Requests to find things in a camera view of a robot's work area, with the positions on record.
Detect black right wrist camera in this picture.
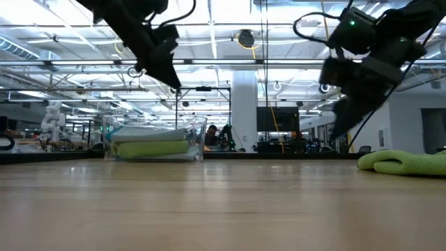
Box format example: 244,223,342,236
318,56,362,88

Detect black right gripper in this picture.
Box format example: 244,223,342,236
330,36,427,139

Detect white robot figure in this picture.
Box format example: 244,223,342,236
40,100,67,142

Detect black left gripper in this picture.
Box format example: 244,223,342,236
134,26,183,90

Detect black monitor screen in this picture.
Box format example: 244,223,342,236
256,106,300,132

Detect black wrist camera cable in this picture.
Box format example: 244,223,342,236
292,11,342,45
148,0,197,29

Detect dark equipment table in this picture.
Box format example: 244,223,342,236
256,131,314,154

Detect long ceiling light strip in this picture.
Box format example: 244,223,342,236
190,59,257,66
263,59,327,66
51,59,116,66

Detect clear plastic bin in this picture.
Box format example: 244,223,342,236
102,115,209,163

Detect person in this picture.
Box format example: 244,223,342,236
204,124,220,147

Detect black distant station frame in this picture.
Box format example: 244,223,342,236
175,86,232,126

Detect grey door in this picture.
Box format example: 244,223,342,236
420,107,446,153

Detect black arm base cable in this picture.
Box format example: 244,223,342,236
0,134,16,151

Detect black hanging arm cable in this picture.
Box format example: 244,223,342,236
344,19,446,153

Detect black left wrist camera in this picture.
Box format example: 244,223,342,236
152,23,180,53

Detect white pillar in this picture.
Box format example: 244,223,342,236
231,70,259,153

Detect yellow cable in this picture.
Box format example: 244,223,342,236
270,104,285,154
319,0,331,40

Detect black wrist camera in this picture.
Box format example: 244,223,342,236
318,56,362,88
152,23,180,53

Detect black ceiling cable reel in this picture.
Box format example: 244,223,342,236
236,29,256,50

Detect green microfiber towel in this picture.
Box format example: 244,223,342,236
116,139,191,160
357,149,446,176

